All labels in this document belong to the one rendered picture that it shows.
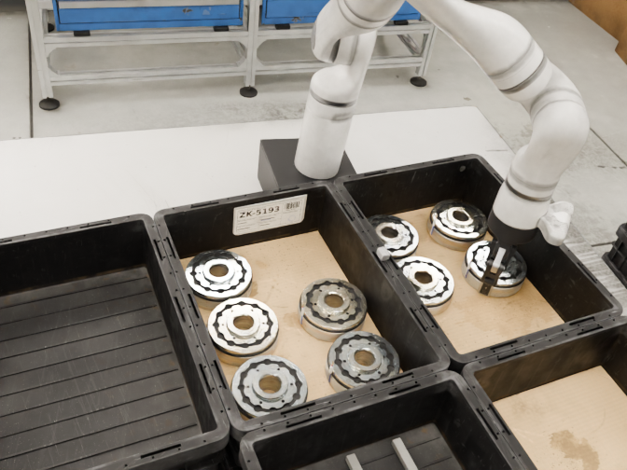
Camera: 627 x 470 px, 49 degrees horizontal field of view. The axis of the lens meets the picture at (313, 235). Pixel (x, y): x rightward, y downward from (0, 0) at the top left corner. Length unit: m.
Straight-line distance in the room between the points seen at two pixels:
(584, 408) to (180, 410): 0.57
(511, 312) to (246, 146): 0.74
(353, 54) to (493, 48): 0.39
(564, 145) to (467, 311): 0.33
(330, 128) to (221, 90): 1.85
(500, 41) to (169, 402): 0.62
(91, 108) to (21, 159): 1.44
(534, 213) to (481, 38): 0.29
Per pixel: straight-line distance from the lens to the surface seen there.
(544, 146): 0.95
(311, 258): 1.14
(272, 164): 1.37
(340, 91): 1.25
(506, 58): 0.89
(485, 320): 1.12
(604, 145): 3.34
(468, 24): 0.85
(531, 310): 1.17
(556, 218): 1.05
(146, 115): 2.94
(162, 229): 1.03
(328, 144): 1.31
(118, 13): 2.85
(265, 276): 1.10
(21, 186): 1.50
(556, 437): 1.03
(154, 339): 1.02
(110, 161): 1.54
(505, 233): 1.05
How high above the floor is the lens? 1.63
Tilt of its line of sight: 43 degrees down
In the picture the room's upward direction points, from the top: 9 degrees clockwise
